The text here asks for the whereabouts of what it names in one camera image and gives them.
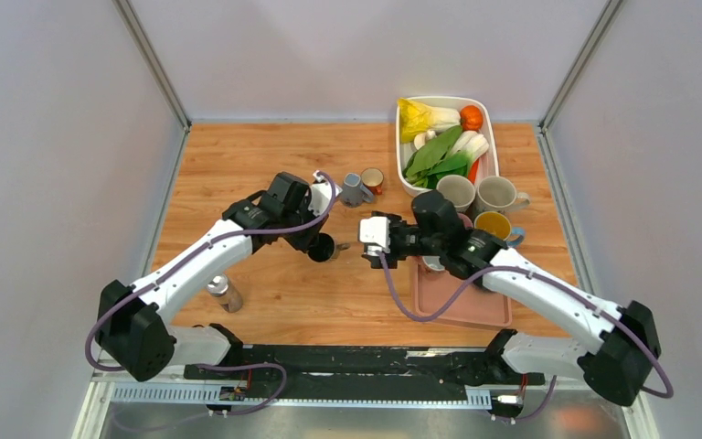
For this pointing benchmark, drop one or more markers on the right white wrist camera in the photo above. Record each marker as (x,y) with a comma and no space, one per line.
(373,233)

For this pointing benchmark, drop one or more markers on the small orange pumpkin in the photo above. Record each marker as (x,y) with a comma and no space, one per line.
(471,118)

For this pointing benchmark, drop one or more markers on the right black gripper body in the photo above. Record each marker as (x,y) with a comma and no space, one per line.
(407,240)

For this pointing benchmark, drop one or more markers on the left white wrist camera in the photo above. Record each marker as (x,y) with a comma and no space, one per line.
(324,194)

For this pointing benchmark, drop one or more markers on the white mushroom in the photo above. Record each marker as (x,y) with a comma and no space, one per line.
(422,139)

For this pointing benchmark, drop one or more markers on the small pink dotted mug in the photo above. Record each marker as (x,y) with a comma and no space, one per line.
(432,264)

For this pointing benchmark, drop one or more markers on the orange carrot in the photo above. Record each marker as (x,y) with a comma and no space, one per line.
(472,174)

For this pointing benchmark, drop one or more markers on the silver metal bottle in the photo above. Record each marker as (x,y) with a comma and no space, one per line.
(225,293)

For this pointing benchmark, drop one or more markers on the orange small mug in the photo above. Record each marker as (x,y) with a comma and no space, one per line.
(373,179)

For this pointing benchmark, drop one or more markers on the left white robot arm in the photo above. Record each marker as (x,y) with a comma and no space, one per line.
(133,331)

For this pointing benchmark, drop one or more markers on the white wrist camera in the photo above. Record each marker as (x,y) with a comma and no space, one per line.
(324,194)
(373,233)

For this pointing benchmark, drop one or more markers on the yellow napa cabbage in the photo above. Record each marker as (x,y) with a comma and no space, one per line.
(416,118)

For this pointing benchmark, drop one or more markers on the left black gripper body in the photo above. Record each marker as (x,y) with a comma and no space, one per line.
(301,240)

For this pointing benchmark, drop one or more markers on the grey-blue dotted mug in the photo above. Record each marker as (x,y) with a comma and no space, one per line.
(354,193)

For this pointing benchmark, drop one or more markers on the green leafy vegetable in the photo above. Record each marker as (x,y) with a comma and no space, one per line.
(435,160)

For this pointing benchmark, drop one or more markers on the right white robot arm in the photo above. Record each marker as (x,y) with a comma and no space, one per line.
(613,348)

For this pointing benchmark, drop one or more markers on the tall white floral mug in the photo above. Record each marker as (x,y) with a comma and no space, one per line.
(500,195)

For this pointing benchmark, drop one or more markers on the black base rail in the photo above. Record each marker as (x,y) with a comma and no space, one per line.
(365,373)

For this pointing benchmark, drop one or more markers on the blue butterfly mug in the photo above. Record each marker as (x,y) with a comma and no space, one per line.
(500,226)

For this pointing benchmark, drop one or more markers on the pink plastic tray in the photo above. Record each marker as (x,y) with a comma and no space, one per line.
(475,307)

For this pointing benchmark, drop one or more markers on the pink upside-down mug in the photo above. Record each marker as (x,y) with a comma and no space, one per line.
(467,222)

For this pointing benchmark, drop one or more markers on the white bok choy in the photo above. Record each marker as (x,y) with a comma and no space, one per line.
(469,147)

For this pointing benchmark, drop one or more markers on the small brown mug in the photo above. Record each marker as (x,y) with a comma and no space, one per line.
(324,248)

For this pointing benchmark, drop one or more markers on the white vegetable bin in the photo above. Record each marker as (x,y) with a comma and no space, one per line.
(488,162)

